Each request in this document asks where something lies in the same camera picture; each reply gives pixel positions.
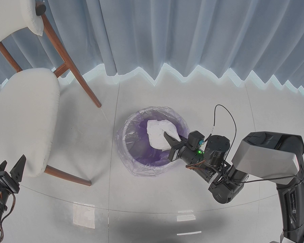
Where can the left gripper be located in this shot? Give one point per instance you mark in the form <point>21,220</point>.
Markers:
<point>5,185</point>

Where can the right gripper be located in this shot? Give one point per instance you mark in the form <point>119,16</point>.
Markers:
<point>190,156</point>

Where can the white cushioned wooden chair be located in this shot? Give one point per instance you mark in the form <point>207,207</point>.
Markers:
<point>27,115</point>

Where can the white paper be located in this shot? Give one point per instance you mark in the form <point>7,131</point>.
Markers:
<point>157,133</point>

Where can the white trash bin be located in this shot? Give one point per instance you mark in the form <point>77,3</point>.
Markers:
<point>122,148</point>

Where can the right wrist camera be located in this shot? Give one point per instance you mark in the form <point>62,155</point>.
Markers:
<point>195,139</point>

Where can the purple plastic bag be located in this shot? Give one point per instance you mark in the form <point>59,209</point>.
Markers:
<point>145,159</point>

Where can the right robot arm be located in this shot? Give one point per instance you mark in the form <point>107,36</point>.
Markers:
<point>266,161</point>

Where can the pale blue curtain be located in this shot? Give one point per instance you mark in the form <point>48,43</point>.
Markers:
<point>182,26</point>

